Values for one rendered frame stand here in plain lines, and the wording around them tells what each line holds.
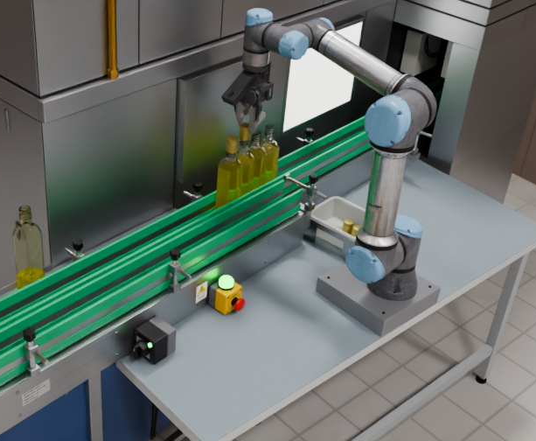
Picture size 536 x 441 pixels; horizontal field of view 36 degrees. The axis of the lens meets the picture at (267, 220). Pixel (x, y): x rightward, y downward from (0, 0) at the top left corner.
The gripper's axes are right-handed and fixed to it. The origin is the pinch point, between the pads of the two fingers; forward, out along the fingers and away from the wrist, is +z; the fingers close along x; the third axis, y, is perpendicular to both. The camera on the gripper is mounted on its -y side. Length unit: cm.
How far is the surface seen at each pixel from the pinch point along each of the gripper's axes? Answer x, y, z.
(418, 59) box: 7, 115, 11
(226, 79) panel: 12.0, 3.7, -10.5
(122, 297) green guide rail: -13, -60, 23
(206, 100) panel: 12.1, -4.3, -6.0
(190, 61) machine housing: 13.0, -11.1, -19.7
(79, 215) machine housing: 16, -50, 16
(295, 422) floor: -25, 13, 118
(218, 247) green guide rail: -13.0, -23.9, 25.1
